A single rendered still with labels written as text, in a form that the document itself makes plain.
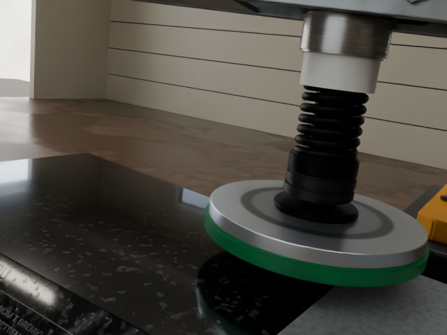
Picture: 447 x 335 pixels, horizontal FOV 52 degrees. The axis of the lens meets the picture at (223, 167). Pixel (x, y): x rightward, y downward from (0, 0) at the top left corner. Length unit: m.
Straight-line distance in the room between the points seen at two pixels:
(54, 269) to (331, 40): 0.31
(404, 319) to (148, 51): 8.39
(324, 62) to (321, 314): 0.21
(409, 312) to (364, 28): 0.24
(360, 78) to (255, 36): 6.99
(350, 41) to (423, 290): 0.25
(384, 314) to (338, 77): 0.21
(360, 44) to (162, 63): 8.08
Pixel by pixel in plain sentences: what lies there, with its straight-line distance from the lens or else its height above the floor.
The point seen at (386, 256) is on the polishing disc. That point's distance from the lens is 0.39.
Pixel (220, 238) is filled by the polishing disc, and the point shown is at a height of 0.86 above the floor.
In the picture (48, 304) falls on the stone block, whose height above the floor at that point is 0.81.
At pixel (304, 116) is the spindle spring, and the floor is 0.97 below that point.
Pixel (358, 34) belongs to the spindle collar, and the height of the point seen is 1.05.
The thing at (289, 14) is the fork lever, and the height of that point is 1.07.
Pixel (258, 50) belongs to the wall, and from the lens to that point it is 7.35.
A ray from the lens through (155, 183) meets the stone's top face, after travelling 0.69.
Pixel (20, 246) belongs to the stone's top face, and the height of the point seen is 0.82.
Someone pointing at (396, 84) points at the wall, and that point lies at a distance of 6.56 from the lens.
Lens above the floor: 1.01
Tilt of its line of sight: 13 degrees down
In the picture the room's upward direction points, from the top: 7 degrees clockwise
